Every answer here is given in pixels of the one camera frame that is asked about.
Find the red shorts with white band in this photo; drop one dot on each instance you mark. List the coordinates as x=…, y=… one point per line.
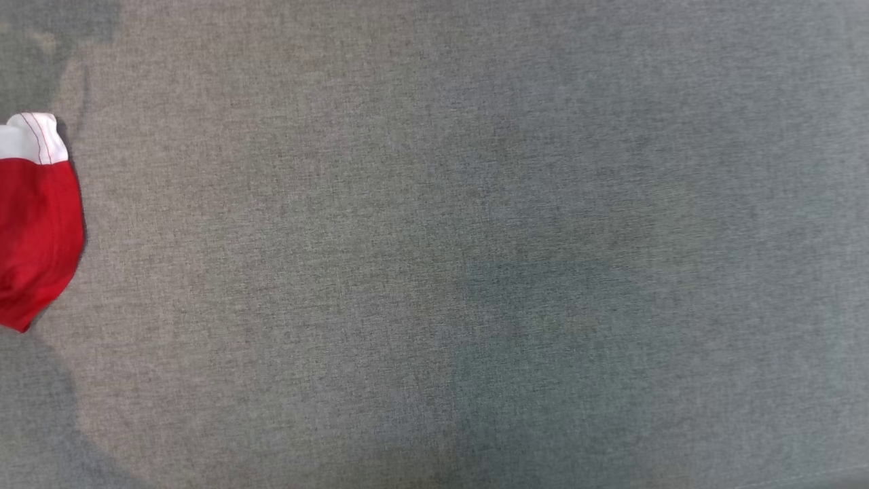
x=34, y=224

